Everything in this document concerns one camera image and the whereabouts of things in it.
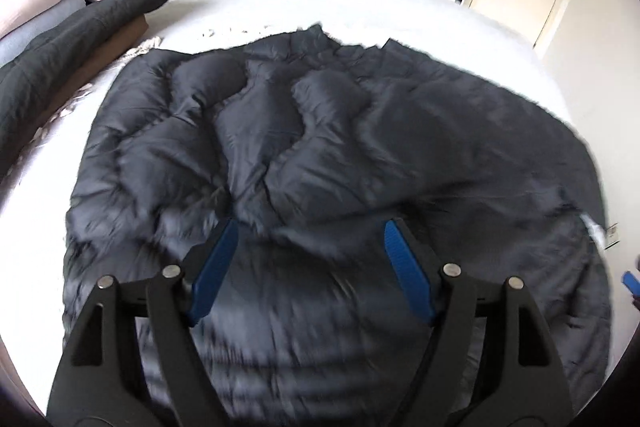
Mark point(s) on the brown cushion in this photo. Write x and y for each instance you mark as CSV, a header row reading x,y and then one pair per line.
x,y
95,62

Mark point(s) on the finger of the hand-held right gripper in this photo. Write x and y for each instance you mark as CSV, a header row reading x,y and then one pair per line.
x,y
631,283

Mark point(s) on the black puffer jacket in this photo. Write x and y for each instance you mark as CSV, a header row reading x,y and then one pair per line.
x,y
340,187

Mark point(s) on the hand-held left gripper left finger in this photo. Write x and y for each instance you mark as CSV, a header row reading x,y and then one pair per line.
x,y
216,264

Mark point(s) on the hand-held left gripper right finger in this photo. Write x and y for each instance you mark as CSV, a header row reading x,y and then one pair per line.
x,y
407,264

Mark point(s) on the dark grey quilted blanket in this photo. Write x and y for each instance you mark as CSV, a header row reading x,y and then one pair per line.
x,y
65,52

